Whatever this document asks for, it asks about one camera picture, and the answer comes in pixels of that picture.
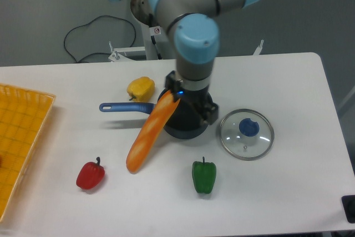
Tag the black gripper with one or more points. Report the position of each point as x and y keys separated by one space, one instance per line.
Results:
x=196 y=106

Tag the orange toy baguette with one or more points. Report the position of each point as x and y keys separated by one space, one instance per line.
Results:
x=150 y=131

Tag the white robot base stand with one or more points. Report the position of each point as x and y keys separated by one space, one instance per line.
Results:
x=156 y=44

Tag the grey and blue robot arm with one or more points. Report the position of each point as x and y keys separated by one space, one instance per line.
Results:
x=194 y=35

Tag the glass lid with blue knob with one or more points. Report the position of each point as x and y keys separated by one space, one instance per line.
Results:
x=246 y=134

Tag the yellow toy bell pepper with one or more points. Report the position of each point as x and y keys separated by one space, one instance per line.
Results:
x=141 y=89

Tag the green toy bell pepper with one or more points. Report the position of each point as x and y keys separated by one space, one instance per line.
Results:
x=203 y=176

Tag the red toy bell pepper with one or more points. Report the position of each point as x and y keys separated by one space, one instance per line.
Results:
x=90 y=175

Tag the yellow plastic basket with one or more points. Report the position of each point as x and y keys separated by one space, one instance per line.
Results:
x=23 y=115

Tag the black object at table corner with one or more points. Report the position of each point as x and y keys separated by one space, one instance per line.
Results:
x=348 y=205

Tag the dark pot with blue handle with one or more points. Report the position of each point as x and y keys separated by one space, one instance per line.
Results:
x=178 y=131

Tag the white bracket behind table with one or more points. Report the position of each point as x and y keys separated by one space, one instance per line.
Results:
x=259 y=48

